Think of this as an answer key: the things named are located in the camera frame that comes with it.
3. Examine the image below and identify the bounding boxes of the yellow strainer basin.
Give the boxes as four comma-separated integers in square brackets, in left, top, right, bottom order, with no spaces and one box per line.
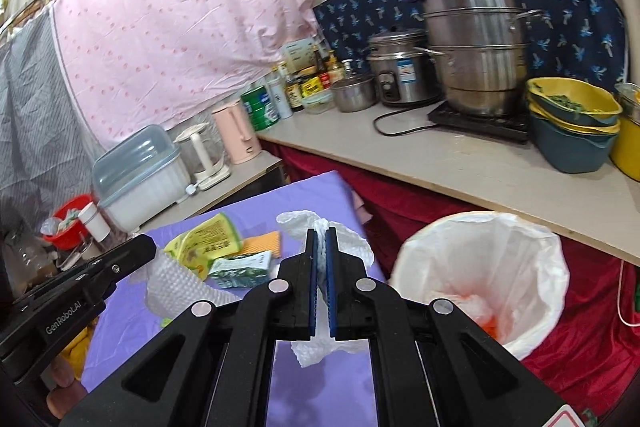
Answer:
[526,77,623,128]

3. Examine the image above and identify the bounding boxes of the yellow pot with handle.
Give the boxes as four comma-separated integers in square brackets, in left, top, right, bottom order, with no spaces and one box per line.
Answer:
[609,82,640,182]

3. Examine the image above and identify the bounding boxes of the black induction cooker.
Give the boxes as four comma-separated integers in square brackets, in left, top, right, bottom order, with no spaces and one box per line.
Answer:
[427,99,533,144]

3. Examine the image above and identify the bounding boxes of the white lidded jar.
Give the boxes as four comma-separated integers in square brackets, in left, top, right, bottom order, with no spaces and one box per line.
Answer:
[77,202,112,242]

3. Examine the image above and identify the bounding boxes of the yellow green snack bag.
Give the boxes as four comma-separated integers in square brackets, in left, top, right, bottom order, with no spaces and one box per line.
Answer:
[164,213,244,280]

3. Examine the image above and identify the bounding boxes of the black power cable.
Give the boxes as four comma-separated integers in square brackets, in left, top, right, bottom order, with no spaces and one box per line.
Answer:
[372,106,441,138]

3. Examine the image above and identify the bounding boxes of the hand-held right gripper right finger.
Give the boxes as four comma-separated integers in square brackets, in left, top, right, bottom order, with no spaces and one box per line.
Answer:
[325,227,556,427]

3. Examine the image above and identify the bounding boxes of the purple tablecloth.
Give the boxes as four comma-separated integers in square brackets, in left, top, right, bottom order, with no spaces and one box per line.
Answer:
[80,171,388,427]

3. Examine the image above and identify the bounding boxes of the large orange foam net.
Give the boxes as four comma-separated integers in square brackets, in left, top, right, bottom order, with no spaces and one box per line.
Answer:
[242,231,282,258]

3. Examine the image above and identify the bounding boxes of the pink electric kettle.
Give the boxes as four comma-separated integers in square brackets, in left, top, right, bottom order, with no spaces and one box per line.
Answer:
[211,102,262,165]

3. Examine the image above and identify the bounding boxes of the steel rice cooker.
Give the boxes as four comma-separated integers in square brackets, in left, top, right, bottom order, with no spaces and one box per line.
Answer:
[366,28,443,108]

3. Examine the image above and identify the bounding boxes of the green drink carton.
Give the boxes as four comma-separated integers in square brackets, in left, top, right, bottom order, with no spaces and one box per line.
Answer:
[207,252,273,290]

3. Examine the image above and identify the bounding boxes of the white paper tissue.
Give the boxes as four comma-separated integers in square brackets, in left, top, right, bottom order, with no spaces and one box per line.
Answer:
[276,211,376,369]

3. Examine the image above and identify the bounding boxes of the dark sauce bottle white label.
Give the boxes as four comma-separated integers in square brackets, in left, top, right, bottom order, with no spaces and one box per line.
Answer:
[285,72,305,112]

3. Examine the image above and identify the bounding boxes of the pink dotted sheet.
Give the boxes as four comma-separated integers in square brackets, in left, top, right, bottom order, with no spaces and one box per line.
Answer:
[52,0,321,142]

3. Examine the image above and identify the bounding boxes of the lidded dish storage box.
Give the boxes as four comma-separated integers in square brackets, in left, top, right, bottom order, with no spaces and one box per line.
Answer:
[91,124,192,233]

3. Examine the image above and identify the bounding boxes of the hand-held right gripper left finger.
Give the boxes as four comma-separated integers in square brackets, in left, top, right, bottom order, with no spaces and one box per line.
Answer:
[60,227,321,427]

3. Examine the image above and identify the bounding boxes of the green tin can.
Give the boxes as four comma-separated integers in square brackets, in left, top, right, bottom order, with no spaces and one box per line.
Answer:
[241,86,279,131]

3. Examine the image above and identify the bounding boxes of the blue plastic basin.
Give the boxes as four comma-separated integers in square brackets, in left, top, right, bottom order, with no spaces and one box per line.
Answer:
[529,107,621,174]

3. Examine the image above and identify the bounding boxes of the small steel pot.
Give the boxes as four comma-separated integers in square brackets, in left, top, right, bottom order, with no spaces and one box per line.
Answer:
[331,74,377,112]

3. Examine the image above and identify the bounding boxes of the steel steamer pot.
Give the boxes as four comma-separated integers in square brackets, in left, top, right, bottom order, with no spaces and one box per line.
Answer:
[414,0,551,118]

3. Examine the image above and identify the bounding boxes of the yellow label jar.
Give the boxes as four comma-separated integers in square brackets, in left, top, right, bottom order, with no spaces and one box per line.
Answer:
[300,74,323,98]

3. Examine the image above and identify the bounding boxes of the red plastic basin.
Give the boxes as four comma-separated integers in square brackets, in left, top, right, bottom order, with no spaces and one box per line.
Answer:
[40,193,98,252]

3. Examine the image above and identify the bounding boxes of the yellow cloth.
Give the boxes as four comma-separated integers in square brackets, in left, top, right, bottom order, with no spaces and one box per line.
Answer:
[60,324,93,383]

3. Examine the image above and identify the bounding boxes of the green white paper box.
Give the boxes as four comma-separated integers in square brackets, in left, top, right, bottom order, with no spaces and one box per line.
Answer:
[282,38,318,72]

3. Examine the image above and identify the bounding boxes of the clear food container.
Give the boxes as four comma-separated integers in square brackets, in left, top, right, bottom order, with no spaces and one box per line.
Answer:
[302,91,335,115]

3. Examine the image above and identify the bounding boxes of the white cable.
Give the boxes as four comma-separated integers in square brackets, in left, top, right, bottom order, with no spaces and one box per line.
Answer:
[616,259,640,328]

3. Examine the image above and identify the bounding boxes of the clear bubble wrap sheet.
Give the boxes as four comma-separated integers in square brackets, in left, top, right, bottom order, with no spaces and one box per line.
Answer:
[145,252,241,323]

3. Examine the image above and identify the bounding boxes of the navy printed cloth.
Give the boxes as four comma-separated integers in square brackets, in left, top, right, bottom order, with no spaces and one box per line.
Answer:
[312,0,628,92]

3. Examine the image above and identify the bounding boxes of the red cloth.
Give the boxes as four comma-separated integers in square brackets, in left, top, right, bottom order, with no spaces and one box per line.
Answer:
[260,142,640,418]

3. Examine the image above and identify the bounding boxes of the person's left hand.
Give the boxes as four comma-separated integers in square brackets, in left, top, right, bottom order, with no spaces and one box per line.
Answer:
[45,347,88,418]

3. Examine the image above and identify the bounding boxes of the white lined trash bin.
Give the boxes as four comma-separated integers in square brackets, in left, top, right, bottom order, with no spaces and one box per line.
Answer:
[389,211,571,363]

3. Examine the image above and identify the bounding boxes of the glass kettle white handle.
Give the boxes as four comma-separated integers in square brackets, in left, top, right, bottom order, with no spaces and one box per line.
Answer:
[175,122,232,192]

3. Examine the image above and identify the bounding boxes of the grey striped sheet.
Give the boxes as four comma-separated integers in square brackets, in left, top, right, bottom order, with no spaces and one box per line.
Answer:
[0,7,101,218]

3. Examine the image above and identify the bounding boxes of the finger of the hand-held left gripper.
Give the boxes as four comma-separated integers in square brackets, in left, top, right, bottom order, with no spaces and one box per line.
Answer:
[55,234,157,305]

